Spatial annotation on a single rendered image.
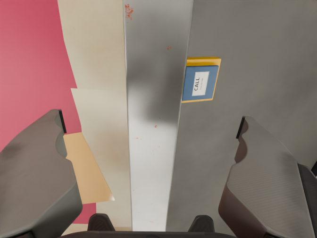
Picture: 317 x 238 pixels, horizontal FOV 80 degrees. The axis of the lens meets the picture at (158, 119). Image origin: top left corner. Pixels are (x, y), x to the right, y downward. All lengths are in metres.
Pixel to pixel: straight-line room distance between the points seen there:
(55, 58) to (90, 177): 0.13
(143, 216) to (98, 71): 0.15
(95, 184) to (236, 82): 1.81
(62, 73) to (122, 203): 0.17
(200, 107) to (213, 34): 0.64
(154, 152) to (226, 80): 1.75
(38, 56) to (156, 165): 0.13
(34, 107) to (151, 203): 0.14
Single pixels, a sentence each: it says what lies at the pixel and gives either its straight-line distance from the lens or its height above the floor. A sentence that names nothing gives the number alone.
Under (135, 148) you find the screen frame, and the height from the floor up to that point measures 1.31.
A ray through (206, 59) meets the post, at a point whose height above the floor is 0.95.
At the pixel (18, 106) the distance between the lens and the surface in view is 0.22.
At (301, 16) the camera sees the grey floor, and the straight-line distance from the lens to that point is 2.23.
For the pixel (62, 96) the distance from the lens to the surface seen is 0.19.
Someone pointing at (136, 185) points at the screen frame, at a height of 1.31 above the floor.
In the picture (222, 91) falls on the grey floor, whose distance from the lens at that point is 1.92.
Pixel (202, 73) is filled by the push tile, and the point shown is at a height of 0.97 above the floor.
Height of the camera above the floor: 1.43
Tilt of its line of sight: 55 degrees down
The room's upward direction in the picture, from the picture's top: 150 degrees clockwise
